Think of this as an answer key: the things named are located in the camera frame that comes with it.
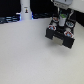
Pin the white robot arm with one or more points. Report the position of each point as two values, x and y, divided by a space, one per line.
64 4

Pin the green white kcup pod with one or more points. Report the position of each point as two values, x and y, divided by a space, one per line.
62 19

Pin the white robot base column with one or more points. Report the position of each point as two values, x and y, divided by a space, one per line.
26 13

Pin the red kcup front left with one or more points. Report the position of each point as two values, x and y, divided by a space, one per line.
51 27

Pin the blue white kcup in drawer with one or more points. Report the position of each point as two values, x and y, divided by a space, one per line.
70 24

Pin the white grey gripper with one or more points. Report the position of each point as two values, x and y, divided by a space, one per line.
55 16

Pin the red kcup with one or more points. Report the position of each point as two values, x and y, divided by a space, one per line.
51 27
68 33

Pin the red kcup front right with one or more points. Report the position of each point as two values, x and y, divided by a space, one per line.
68 33

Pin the black kcup holder drawer box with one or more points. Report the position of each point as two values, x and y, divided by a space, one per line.
59 37

